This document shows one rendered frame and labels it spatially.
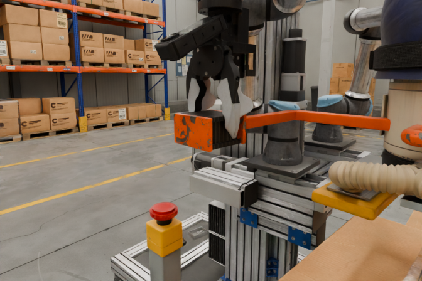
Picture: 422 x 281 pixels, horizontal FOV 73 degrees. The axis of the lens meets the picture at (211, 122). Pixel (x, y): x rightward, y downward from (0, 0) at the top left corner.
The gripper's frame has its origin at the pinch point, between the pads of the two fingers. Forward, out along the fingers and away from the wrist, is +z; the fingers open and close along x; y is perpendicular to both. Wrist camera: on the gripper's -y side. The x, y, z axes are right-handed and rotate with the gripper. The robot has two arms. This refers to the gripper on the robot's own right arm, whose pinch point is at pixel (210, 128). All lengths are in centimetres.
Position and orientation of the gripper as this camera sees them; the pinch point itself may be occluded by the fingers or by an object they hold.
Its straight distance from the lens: 47.2
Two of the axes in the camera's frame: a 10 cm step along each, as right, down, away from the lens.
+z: 0.0, 9.9, 1.6
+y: 7.3, -1.1, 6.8
